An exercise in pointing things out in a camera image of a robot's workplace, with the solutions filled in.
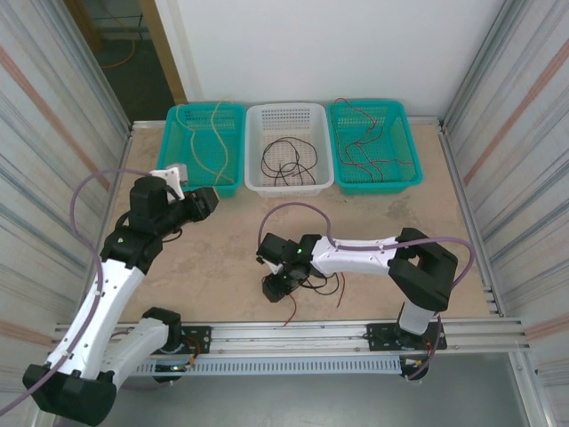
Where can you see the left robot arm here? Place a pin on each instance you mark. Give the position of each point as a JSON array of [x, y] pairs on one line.
[[111, 289]]

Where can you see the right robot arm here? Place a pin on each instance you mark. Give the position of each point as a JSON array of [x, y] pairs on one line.
[[355, 258]]

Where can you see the teal plastic basket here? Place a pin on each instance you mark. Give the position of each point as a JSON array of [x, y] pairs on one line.
[[391, 138], [204, 147]]

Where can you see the left base wiring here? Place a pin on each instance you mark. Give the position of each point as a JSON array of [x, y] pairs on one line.
[[193, 344]]

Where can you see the base wiring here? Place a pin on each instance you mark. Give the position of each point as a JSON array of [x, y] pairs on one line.
[[429, 351], [193, 344]]

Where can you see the white plastic basket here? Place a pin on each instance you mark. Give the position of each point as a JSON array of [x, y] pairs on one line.
[[289, 120]]

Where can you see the right base wiring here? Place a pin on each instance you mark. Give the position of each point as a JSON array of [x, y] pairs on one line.
[[429, 351]]

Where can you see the brown wooden board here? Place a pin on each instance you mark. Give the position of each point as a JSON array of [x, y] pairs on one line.
[[86, 22]]

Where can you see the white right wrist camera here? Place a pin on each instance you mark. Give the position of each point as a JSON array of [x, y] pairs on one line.
[[273, 267]]

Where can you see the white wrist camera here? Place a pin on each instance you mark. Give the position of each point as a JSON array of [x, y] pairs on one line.
[[273, 267], [171, 172]]

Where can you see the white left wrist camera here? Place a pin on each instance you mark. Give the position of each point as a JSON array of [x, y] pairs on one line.
[[171, 172]]

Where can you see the aluminium mounting rail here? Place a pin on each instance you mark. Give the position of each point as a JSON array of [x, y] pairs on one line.
[[289, 338]]

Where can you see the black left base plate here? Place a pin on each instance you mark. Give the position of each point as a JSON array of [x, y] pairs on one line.
[[200, 340]]

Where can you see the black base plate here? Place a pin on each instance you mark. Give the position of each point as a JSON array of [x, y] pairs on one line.
[[200, 340], [378, 335]]

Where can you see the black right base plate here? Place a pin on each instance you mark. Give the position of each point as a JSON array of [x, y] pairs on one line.
[[378, 335]]

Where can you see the wooden door frame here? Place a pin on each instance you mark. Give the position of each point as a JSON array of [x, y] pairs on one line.
[[164, 53]]

